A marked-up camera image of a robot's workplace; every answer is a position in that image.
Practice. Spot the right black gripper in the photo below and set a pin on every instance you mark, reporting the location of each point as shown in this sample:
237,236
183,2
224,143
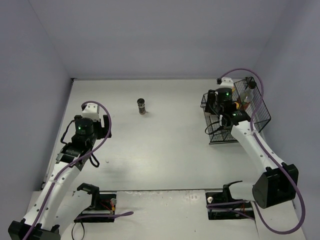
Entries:
211,97

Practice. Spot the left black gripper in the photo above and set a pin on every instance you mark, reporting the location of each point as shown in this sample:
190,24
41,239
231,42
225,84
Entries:
106,125

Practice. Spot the tall clear red-label bottle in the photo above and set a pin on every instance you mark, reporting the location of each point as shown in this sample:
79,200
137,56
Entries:
247,95

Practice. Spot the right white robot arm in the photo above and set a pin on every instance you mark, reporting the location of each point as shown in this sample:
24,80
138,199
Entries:
276,180

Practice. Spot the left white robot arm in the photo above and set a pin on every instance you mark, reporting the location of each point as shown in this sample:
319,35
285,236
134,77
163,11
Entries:
48,219

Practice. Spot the far spice jar black lid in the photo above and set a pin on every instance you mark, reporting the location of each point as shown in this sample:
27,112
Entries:
141,106

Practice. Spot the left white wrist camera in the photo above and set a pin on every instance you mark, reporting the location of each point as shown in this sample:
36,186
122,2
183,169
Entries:
91,111

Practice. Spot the black wire basket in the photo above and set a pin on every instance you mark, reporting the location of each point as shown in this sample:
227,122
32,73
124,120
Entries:
219,127

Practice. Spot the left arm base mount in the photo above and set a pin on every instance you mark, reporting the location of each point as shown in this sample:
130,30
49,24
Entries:
102,205

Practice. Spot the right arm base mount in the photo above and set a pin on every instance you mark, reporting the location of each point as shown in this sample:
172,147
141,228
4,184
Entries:
221,206

